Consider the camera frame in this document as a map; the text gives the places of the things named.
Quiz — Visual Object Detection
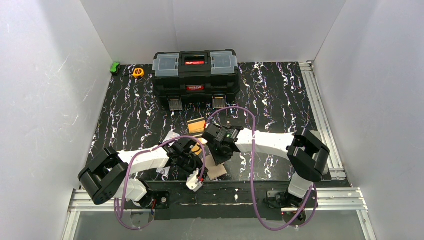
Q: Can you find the tan card holder with sleeves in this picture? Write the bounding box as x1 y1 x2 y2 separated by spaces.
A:
205 154 227 181

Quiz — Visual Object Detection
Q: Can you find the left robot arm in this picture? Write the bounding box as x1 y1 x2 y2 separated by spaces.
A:
77 136 206 205

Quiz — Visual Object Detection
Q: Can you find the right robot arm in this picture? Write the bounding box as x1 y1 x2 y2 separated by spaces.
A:
202 124 330 199

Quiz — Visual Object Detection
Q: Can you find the gold card stack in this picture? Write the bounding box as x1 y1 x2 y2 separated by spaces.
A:
187 117 206 134

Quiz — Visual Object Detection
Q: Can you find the black toolbox with clear lids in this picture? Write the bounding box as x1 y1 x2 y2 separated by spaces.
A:
151 49 241 111

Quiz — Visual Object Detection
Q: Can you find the yellow tape measure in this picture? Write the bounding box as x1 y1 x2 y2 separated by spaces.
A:
132 68 145 79

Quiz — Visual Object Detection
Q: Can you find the green plastic object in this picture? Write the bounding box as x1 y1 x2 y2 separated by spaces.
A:
109 62 121 75

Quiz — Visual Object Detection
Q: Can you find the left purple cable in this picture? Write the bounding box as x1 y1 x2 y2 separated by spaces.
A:
113 135 207 231

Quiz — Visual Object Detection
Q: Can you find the purple cable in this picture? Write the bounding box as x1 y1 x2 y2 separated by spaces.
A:
204 106 319 232
113 135 207 231

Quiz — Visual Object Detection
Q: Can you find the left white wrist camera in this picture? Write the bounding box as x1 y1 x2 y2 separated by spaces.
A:
186 169 204 192

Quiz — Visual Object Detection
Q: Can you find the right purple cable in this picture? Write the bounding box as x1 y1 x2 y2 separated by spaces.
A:
204 106 319 232

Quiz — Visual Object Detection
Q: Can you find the white aluminium table rail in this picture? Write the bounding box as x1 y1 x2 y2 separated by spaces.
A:
299 62 346 179

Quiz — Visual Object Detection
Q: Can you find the front aluminium rail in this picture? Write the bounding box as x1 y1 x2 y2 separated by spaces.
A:
62 187 376 240

